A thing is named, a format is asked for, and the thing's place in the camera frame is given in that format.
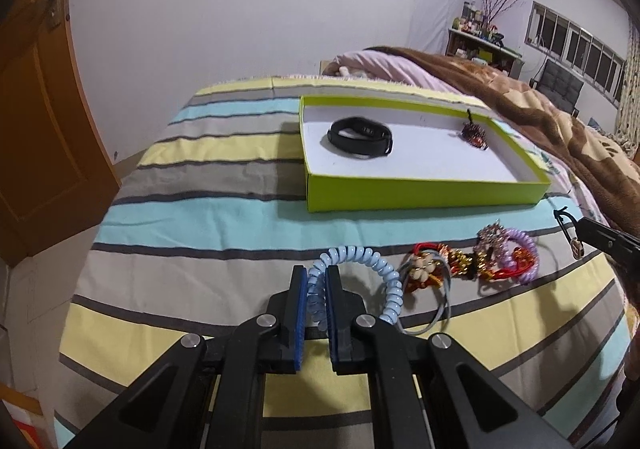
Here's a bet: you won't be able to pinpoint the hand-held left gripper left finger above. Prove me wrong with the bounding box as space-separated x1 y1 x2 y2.
65 265 307 449

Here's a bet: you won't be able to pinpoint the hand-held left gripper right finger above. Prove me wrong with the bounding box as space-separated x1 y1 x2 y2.
326 266 576 449

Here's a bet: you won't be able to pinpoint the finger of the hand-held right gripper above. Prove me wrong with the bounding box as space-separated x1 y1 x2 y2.
575 216 640 280

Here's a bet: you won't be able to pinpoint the light blue spiral hair tie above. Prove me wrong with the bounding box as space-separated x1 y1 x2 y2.
306 245 403 330

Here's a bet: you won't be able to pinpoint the purple spiral hair tie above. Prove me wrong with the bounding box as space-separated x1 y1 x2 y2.
492 227 538 286

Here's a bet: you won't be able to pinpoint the grey hair tie with flower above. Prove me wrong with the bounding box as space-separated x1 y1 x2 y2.
397 251 453 335

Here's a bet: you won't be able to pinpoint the pink crystal bracelet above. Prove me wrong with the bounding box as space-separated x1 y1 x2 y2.
475 224 506 260

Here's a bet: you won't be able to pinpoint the red cord bracelet gold beads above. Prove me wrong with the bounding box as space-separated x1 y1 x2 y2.
446 249 518 286
410 243 451 292

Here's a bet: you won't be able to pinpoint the green cardboard box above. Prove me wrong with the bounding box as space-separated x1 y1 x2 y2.
299 95 552 213

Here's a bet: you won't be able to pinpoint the floral curtain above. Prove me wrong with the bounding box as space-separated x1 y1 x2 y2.
615 24 640 154

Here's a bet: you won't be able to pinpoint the striped bed sheet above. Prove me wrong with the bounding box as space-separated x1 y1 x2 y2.
52 75 633 449

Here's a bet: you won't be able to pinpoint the black chair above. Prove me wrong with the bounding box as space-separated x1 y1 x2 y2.
530 60 585 117

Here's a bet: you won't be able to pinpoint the brown patterned blanket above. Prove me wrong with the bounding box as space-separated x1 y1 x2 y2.
365 46 640 250

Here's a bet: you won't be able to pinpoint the black wristband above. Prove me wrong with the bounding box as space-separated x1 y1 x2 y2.
327 117 394 158

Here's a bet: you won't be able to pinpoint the barred window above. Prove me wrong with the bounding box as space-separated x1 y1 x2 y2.
525 1 628 104

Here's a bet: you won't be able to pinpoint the wooden shelf unit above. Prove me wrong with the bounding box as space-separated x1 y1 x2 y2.
446 26 526 77

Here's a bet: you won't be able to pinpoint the pink quilt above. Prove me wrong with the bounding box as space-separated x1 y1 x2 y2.
322 50 601 230

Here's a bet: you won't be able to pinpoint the group of jars and bottles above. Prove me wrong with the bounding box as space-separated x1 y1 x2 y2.
452 1 506 42

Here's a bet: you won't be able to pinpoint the vase of purple branches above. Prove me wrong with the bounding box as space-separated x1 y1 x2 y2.
477 0 523 24

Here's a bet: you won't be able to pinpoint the orange cardboard box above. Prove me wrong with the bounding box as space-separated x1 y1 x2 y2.
0 384 51 449

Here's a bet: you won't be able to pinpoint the wooden door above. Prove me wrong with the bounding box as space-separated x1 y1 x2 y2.
0 0 121 267

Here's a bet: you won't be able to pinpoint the metal door hinge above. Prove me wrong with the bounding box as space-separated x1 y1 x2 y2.
42 0 66 32

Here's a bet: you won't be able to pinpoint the dark beaded bracelet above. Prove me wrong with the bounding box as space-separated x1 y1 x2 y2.
459 110 490 150

